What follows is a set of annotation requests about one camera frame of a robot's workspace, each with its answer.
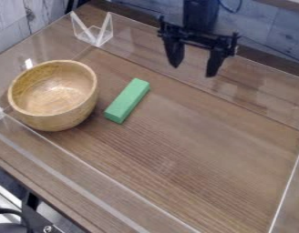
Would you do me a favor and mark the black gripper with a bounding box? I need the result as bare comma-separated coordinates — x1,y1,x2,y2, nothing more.
158,16,240,77

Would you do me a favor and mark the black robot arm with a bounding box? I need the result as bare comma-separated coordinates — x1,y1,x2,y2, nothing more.
158,0,240,77

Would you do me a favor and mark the wooden bowl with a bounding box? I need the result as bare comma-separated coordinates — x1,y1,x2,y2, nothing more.
7,60,101,131

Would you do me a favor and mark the green rectangular block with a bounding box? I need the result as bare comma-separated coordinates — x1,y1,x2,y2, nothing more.
105,78,151,124

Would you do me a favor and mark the clear acrylic corner bracket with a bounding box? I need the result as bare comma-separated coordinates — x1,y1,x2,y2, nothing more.
71,11,114,47

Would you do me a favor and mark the clear acrylic front wall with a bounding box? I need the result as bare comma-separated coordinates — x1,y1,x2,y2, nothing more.
0,113,202,233

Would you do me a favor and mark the black metal table frame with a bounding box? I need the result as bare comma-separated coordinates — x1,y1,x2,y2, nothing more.
22,192,66,233

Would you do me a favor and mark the black cable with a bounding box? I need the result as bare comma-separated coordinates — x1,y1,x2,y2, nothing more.
0,207,28,227

